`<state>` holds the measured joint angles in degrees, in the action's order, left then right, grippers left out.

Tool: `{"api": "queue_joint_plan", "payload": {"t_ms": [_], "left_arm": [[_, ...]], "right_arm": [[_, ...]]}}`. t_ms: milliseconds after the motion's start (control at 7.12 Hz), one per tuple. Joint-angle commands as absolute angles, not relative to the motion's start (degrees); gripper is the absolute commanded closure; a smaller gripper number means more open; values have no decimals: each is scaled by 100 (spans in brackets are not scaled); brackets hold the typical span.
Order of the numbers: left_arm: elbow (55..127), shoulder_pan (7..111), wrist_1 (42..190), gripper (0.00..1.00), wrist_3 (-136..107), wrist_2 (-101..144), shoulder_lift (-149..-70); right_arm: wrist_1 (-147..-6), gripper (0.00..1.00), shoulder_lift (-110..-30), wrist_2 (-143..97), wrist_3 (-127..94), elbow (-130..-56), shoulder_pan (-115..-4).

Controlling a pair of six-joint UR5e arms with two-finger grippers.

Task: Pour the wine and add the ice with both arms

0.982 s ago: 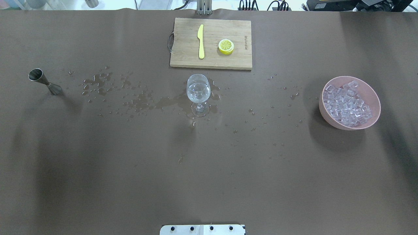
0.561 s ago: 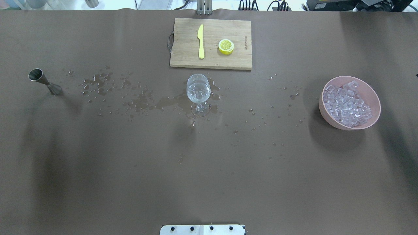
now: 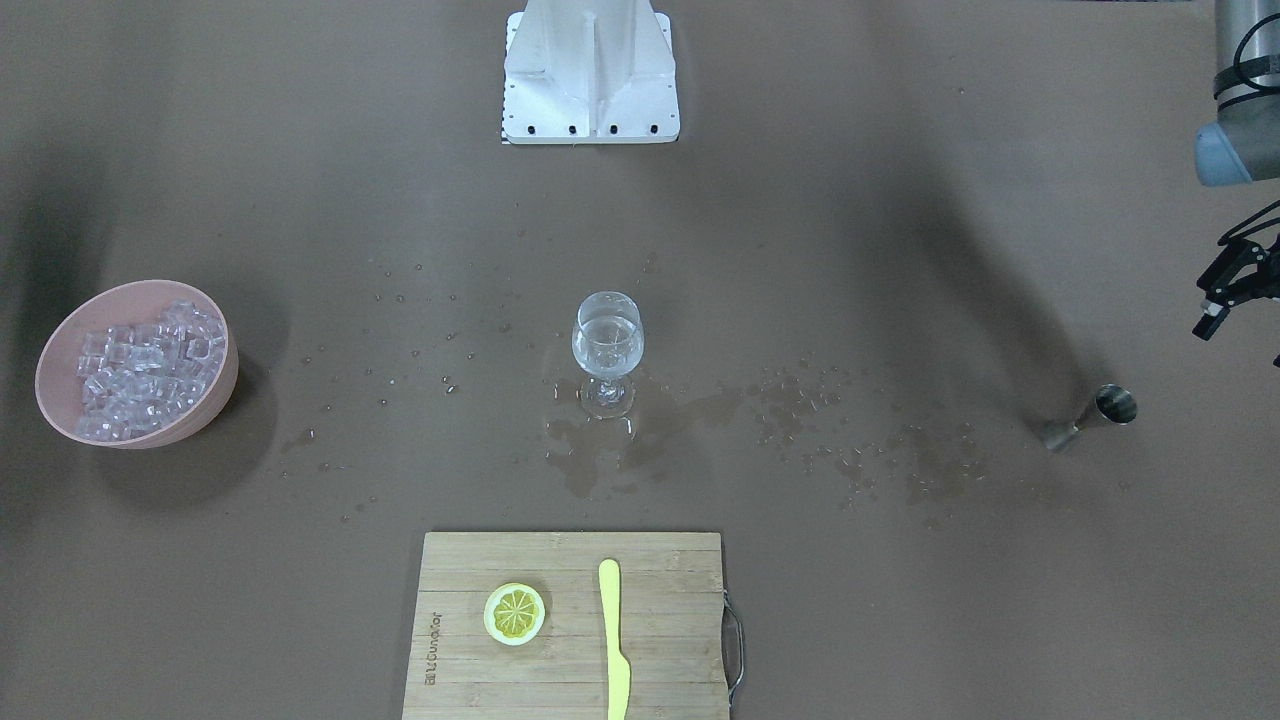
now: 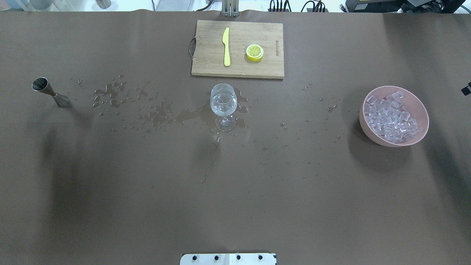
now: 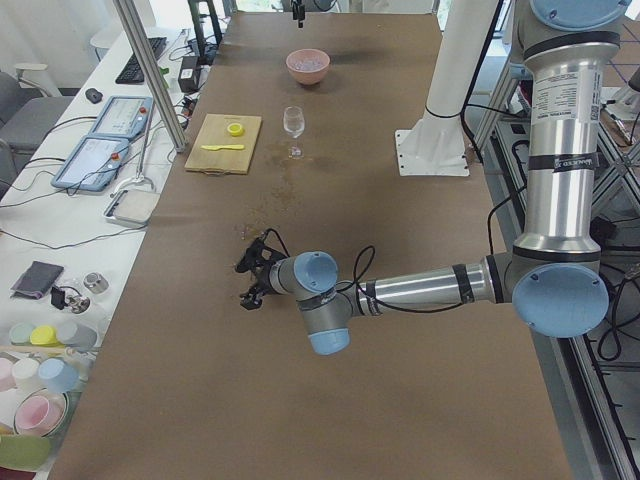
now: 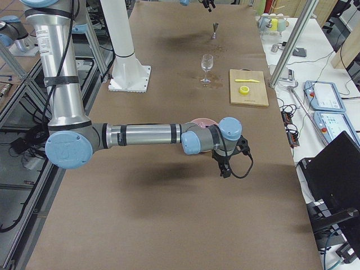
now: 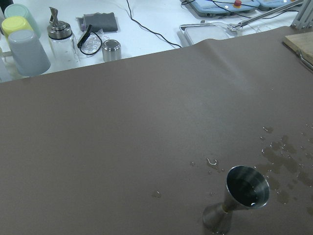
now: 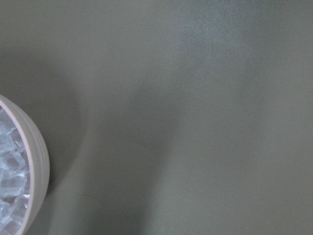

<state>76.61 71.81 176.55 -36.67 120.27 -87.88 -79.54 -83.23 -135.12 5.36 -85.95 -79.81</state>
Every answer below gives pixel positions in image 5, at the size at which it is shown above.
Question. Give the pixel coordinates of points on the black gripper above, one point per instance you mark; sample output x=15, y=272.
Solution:
x=264, y=278

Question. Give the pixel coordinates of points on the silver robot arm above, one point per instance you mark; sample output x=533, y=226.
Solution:
x=550, y=275

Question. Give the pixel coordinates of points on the clear wine glass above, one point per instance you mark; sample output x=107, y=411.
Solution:
x=294, y=126

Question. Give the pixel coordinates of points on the pile of clear ice cubes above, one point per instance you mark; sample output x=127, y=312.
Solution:
x=308, y=65

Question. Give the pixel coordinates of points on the yellow plastic knife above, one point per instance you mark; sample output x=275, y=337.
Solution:
x=219, y=147

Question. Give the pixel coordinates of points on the metal tray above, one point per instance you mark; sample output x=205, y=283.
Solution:
x=131, y=208

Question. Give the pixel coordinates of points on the yellow lemon half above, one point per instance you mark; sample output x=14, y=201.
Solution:
x=235, y=129

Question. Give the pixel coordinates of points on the wooden cutting board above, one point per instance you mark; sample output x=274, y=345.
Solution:
x=213, y=131

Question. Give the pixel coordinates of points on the blue teach pendant near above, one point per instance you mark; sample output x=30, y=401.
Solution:
x=92, y=165

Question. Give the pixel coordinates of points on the blue teach pendant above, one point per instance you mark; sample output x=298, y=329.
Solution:
x=92, y=165
x=123, y=116

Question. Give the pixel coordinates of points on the blue teach pendant far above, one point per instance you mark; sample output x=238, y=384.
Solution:
x=123, y=116

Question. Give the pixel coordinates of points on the pink bowl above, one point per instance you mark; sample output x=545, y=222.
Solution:
x=308, y=78

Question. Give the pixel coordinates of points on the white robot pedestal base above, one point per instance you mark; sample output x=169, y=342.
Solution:
x=434, y=146

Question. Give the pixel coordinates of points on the aluminium frame post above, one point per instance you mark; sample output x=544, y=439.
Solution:
x=136, y=34

